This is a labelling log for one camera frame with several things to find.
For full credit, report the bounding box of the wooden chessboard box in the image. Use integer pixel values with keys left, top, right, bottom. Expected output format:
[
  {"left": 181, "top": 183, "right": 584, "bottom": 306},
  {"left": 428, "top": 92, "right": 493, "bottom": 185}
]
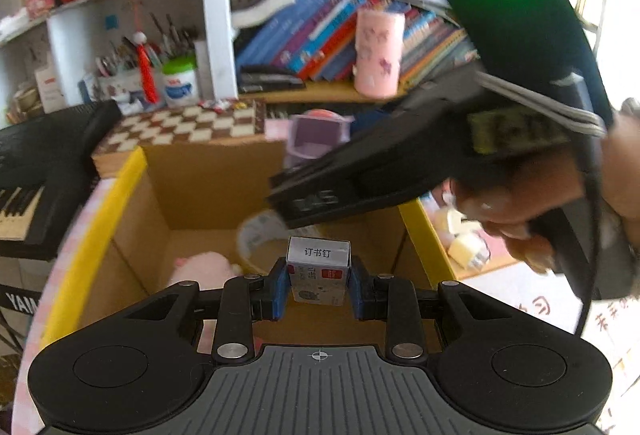
[{"left": 91, "top": 99, "right": 268, "bottom": 178}]

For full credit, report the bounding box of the black stapler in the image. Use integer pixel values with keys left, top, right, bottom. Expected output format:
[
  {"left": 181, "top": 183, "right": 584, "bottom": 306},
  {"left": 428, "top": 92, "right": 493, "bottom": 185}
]
[{"left": 237, "top": 64, "right": 307, "bottom": 94}]

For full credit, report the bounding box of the pink plush pig toy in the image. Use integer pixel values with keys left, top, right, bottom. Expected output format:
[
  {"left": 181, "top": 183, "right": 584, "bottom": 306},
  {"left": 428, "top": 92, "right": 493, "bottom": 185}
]
[{"left": 167, "top": 251, "right": 246, "bottom": 288}]

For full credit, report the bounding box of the pink cartoon desk mat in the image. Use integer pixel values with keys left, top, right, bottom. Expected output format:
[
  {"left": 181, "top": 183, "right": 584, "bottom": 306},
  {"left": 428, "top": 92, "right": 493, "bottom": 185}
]
[{"left": 12, "top": 107, "right": 640, "bottom": 435}]

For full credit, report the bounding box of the black piano keyboard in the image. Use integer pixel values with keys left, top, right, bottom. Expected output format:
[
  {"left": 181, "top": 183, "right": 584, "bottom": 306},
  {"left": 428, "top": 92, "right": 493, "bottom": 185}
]
[{"left": 0, "top": 100, "right": 123, "bottom": 331}]

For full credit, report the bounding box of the small white staple box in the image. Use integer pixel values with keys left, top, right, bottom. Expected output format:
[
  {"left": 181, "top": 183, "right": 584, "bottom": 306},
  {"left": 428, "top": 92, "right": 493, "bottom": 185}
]
[{"left": 286, "top": 236, "right": 351, "bottom": 306}]

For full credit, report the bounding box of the white carton red label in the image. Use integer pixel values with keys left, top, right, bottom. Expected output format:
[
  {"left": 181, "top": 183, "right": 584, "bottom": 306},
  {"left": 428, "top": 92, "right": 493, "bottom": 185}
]
[{"left": 35, "top": 65, "right": 66, "bottom": 113}]

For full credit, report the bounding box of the white charger plug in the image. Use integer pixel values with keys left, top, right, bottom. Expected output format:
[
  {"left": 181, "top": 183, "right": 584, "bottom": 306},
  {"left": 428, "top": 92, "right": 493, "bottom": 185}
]
[{"left": 447, "top": 230, "right": 490, "bottom": 273}]

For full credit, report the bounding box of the white thick book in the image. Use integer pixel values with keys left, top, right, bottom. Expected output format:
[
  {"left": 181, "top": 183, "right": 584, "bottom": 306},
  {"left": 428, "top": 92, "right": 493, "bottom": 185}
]
[{"left": 231, "top": 0, "right": 297, "bottom": 30}]

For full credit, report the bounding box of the red tassel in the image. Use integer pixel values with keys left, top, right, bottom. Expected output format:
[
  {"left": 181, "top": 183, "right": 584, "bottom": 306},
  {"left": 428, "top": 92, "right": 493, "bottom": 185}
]
[{"left": 131, "top": 31, "right": 160, "bottom": 106}]

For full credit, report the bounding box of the white shelf unit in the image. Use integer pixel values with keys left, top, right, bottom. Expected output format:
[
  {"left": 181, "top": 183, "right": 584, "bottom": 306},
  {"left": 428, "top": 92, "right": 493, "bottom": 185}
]
[{"left": 0, "top": 0, "right": 616, "bottom": 116}]

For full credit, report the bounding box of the pink cartoon cup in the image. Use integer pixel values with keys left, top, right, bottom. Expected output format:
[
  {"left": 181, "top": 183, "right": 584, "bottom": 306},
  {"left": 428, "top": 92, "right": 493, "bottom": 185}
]
[{"left": 354, "top": 9, "right": 406, "bottom": 98}]

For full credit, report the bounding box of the person's right hand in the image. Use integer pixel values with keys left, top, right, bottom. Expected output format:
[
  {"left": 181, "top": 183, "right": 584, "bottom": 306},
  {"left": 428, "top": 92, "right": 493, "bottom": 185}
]
[{"left": 450, "top": 97, "right": 640, "bottom": 303}]

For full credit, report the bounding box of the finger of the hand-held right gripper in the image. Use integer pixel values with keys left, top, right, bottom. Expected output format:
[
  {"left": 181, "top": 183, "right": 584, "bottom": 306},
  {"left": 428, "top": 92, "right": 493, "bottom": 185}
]
[{"left": 345, "top": 70, "right": 483, "bottom": 148}]

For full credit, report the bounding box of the white tape roll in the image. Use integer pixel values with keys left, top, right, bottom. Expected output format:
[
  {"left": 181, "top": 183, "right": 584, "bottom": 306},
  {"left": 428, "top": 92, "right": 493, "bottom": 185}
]
[{"left": 235, "top": 210, "right": 306, "bottom": 273}]

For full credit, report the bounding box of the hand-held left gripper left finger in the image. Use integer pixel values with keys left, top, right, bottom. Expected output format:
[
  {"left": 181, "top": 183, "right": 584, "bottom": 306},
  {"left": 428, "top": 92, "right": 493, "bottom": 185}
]
[{"left": 120, "top": 259, "right": 291, "bottom": 362}]

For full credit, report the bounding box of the row of leaning books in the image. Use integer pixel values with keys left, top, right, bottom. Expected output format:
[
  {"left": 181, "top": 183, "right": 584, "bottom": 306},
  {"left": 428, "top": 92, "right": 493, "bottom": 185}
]
[{"left": 235, "top": 0, "right": 481, "bottom": 90}]

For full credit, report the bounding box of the purple square container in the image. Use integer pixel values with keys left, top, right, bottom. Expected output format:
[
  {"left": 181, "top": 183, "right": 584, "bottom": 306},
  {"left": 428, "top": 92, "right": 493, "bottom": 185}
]
[{"left": 285, "top": 112, "right": 351, "bottom": 168}]

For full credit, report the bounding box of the white jar green lid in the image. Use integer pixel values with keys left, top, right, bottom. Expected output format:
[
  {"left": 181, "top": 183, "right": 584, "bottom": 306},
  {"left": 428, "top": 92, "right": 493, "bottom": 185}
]
[{"left": 161, "top": 57, "right": 198, "bottom": 110}]

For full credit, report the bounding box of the yellow cardboard box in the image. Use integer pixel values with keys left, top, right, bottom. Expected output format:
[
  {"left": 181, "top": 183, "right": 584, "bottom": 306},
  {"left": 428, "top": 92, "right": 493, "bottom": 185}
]
[{"left": 37, "top": 135, "right": 458, "bottom": 356}]

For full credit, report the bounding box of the pen holder with pens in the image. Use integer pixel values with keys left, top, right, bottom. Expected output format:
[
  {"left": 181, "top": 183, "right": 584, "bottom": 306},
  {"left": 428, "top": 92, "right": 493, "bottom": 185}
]
[{"left": 80, "top": 12, "right": 198, "bottom": 110}]

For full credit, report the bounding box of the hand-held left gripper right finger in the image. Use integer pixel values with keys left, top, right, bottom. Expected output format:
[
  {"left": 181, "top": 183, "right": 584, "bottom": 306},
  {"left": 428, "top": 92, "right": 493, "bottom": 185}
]
[{"left": 349, "top": 259, "right": 506, "bottom": 362}]

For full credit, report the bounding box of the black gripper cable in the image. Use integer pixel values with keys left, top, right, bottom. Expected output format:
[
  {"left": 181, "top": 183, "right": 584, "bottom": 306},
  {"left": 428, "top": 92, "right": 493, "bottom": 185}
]
[{"left": 475, "top": 71, "right": 608, "bottom": 338}]

